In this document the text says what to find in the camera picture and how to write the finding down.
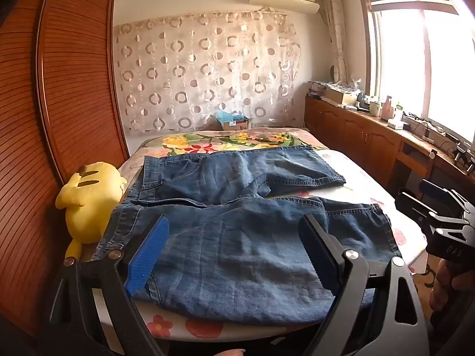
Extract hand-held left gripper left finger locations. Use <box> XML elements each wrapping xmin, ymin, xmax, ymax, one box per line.
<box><xmin>48</xmin><ymin>215</ymin><xmax>171</xmax><ymax>356</ymax></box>

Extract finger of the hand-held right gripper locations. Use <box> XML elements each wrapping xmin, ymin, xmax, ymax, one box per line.
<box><xmin>395</xmin><ymin>191</ymin><xmax>472</xmax><ymax>231</ymax></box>
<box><xmin>421</xmin><ymin>180</ymin><xmax>475</xmax><ymax>216</ymax></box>

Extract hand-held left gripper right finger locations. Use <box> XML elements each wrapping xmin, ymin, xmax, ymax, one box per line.
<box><xmin>299</xmin><ymin>213</ymin><xmax>431</xmax><ymax>356</ymax></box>

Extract blue denim pants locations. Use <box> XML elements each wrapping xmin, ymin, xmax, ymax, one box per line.
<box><xmin>93</xmin><ymin>144</ymin><xmax>403</xmax><ymax>325</ymax></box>

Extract person's right hand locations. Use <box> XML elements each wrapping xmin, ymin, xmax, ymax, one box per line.
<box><xmin>430</xmin><ymin>259</ymin><xmax>475</xmax><ymax>310</ymax></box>

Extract strawberry print bed sheet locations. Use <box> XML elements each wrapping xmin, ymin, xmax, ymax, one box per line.
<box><xmin>69</xmin><ymin>148</ymin><xmax>427</xmax><ymax>342</ymax></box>

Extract yellow plush toy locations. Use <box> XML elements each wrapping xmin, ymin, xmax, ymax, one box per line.
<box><xmin>56</xmin><ymin>161</ymin><xmax>127</xmax><ymax>260</ymax></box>

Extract wooden cabinet counter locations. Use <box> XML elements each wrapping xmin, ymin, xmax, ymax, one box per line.
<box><xmin>304</xmin><ymin>94</ymin><xmax>475</xmax><ymax>201</ymax></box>

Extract floral blanket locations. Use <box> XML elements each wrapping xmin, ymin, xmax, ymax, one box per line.
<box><xmin>139</xmin><ymin>126</ymin><xmax>323</xmax><ymax>156</ymax></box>

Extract cardboard box with papers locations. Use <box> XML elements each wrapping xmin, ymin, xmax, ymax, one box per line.
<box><xmin>326</xmin><ymin>83</ymin><xmax>362</xmax><ymax>106</ymax></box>

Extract window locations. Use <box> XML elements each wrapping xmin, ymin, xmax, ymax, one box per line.
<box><xmin>356</xmin><ymin>0</ymin><xmax>475</xmax><ymax>142</ymax></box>

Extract cardboard box with blue bag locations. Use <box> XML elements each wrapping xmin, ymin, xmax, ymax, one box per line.
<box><xmin>216</xmin><ymin>110</ymin><xmax>253</xmax><ymax>131</ymax></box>

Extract pale window curtain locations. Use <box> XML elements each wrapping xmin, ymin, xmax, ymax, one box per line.
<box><xmin>321</xmin><ymin>0</ymin><xmax>351</xmax><ymax>84</ymax></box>

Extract circle print wall curtain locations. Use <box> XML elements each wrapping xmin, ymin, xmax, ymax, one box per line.
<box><xmin>113</xmin><ymin>11</ymin><xmax>301</xmax><ymax>134</ymax></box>

